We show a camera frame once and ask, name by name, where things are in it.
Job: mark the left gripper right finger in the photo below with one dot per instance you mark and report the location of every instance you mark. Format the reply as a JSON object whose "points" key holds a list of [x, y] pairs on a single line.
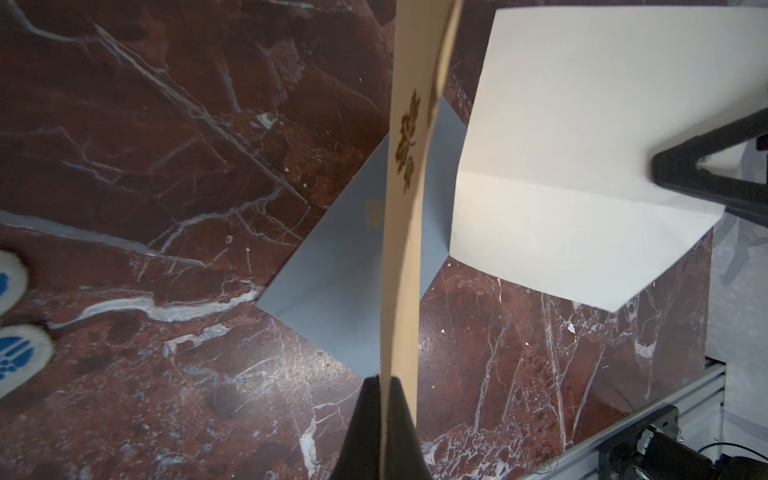
{"points": [[403, 458]]}

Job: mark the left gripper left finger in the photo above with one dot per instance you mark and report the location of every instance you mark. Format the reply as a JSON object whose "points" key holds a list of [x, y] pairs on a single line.
{"points": [[360, 453]]}

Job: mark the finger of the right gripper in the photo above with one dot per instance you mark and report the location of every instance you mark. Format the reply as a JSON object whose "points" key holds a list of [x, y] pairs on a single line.
{"points": [[679, 168]]}

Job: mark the cream paper sheet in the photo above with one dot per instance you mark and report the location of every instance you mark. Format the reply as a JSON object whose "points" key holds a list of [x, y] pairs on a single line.
{"points": [[554, 189]]}

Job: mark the brown kraft envelope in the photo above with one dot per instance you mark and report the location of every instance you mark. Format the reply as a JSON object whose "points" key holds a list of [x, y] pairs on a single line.
{"points": [[425, 33]]}

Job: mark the blue dotted work glove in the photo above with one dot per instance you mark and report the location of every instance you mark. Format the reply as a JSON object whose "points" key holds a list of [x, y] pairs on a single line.
{"points": [[25, 349]]}

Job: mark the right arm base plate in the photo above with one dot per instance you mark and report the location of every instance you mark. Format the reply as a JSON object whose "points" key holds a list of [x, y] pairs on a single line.
{"points": [[652, 448]]}

